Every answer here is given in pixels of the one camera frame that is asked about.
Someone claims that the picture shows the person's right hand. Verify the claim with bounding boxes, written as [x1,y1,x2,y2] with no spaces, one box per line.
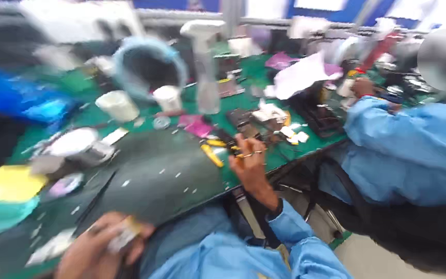
[229,134,280,212]

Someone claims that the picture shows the person's left hand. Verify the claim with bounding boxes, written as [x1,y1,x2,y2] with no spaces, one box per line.
[54,211,155,279]

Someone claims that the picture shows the small white yellow part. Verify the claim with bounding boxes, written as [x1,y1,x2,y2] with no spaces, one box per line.
[108,216,143,255]

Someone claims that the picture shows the person's right forearm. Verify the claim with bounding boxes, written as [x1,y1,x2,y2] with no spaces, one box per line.
[266,198,353,279]

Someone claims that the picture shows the black yellow hand tool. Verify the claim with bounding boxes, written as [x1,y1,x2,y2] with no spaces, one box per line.
[215,129,244,158]

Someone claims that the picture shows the dark grey device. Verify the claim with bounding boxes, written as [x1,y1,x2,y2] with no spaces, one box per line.
[226,108,261,138]

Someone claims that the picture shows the pile of small white parts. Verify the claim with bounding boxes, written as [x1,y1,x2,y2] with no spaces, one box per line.
[279,123,309,145]

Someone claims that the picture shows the white crumpled tissue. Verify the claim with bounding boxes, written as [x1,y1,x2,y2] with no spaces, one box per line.
[252,99,288,124]

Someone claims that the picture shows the magenta cloth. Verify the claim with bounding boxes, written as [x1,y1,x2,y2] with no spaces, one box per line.
[178,114,214,138]

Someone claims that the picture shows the black tweezers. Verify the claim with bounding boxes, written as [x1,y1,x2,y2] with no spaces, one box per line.
[75,170,117,236]

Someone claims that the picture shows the black tray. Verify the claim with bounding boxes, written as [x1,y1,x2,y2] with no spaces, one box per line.
[288,81,346,139]

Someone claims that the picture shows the small green pink box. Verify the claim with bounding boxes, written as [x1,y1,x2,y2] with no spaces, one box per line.
[213,53,245,98]

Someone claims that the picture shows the green table mat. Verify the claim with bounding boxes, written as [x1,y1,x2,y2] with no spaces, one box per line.
[0,46,349,279]

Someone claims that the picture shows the dark grey work mat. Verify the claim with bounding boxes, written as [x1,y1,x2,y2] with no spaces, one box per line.
[29,129,227,243]

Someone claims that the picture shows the white spray bottle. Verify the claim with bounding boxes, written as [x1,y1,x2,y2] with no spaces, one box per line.
[180,20,227,115]

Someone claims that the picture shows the pale pink sheet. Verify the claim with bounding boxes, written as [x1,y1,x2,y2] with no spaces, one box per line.
[273,50,343,100]

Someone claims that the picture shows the clear round cap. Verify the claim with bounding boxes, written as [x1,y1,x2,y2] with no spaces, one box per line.
[153,116,171,130]

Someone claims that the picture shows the white crumpled packet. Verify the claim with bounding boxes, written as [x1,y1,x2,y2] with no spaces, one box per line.
[26,228,77,267]

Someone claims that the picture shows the pink cloth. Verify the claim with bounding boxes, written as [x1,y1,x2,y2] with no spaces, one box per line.
[265,51,300,71]

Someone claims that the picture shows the white plastic cup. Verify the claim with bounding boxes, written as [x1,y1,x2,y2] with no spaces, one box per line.
[153,85,184,116]

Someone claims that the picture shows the purple white tape roll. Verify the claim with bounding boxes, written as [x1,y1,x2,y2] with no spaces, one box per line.
[48,173,84,198]

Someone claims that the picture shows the small white rectangular block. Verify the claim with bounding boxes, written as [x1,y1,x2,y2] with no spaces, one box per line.
[102,127,129,146]

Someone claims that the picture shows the grey brown block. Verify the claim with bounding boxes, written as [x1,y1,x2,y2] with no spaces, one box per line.
[29,154,66,180]

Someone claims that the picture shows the white round dish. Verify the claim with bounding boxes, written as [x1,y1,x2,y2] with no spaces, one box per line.
[39,127,100,158]

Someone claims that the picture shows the cream plastic cup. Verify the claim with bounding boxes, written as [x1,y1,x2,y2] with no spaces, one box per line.
[95,91,140,124]

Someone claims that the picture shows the teal round container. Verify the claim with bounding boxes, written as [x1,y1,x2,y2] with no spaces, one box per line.
[0,196,40,237]

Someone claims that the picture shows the yellow sheet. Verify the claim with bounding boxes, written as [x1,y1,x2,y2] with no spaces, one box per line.
[0,165,48,203]

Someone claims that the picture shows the red tool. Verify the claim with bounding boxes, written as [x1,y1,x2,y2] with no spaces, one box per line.
[356,32,401,74]

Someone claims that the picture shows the black chair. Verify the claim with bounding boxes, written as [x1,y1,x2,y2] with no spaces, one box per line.
[271,155,446,276]

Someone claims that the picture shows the blue plastic bag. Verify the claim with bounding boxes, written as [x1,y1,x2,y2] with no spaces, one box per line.
[0,66,81,133]

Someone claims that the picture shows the large white box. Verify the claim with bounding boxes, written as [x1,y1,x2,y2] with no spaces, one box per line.
[20,0,145,43]

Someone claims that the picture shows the yellow-handled pliers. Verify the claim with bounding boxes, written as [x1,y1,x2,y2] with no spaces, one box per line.
[201,139,227,168]

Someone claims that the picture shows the grey metal post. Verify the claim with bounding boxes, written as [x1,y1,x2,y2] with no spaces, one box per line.
[222,0,246,38]

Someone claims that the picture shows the light blue ring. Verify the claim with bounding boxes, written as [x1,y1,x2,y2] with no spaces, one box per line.
[112,36,188,101]

